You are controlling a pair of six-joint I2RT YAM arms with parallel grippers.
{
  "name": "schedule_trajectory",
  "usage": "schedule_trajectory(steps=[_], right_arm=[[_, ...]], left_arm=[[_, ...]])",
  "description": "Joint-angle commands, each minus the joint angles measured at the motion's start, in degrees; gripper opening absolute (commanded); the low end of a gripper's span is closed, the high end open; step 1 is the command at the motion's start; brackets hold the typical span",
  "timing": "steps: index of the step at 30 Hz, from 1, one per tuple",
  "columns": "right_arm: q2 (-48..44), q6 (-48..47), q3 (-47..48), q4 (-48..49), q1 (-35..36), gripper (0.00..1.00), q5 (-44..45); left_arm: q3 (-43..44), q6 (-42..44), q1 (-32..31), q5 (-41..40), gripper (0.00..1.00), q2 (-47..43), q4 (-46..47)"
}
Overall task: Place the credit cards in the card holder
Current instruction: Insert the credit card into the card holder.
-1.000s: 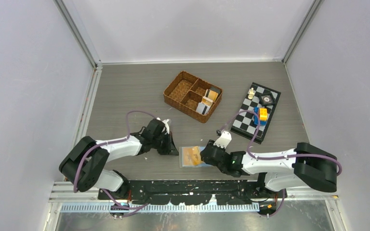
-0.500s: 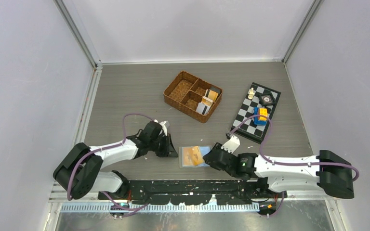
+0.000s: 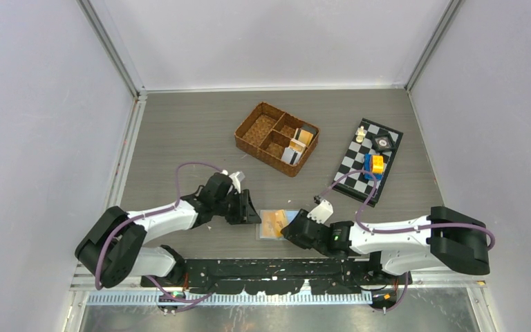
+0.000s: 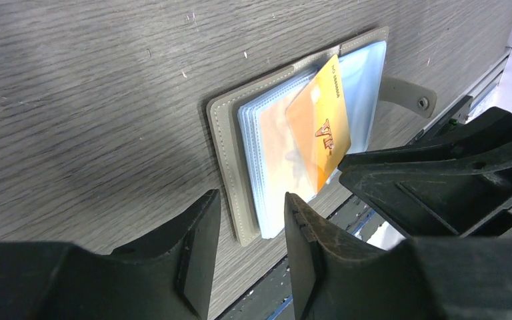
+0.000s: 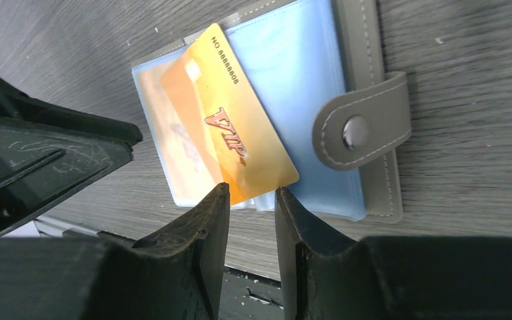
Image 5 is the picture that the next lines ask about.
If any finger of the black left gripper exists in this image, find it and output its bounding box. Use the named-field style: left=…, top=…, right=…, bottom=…
left=0, top=78, right=143, bottom=236

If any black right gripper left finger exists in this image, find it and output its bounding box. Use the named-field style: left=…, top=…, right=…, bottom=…
left=0, top=183, right=230, bottom=319

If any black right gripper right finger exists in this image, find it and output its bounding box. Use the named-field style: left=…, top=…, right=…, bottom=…
left=275, top=187, right=512, bottom=319

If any gold credit card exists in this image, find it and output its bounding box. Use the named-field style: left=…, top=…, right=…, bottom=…
left=135, top=61, right=221, bottom=202
left=161, top=23, right=299, bottom=205

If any taupe leather card holder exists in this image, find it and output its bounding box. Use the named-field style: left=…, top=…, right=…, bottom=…
left=131, top=1, right=411, bottom=223

